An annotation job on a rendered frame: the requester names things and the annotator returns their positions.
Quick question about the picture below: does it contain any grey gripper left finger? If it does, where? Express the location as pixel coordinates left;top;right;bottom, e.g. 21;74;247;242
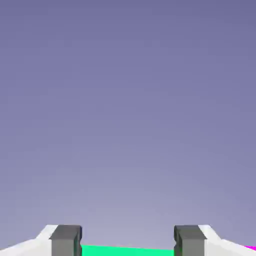
0;224;83;256

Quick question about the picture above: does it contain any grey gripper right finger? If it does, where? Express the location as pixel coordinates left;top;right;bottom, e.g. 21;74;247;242
173;224;256;256

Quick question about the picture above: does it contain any large green box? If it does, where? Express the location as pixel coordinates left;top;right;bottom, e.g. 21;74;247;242
80;244;175;256

